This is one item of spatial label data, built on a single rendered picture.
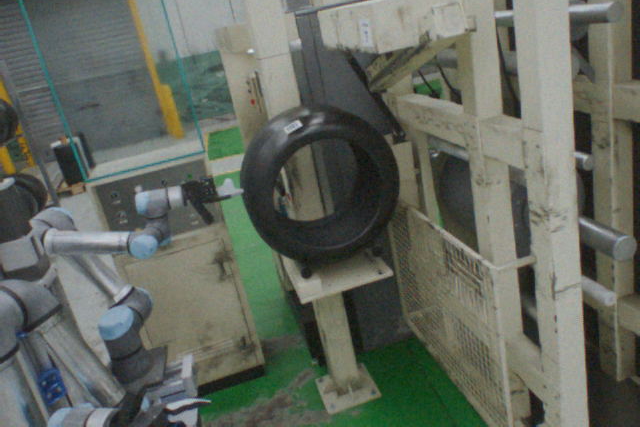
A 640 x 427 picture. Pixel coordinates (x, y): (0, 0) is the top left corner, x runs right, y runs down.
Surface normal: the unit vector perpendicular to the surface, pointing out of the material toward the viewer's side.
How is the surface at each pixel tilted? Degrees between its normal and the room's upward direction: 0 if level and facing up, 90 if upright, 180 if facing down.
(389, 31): 90
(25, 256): 90
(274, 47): 90
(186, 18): 90
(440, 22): 72
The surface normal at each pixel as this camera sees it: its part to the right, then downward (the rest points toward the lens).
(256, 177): -0.51, 0.03
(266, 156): -0.42, -0.17
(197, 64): 0.19, 0.29
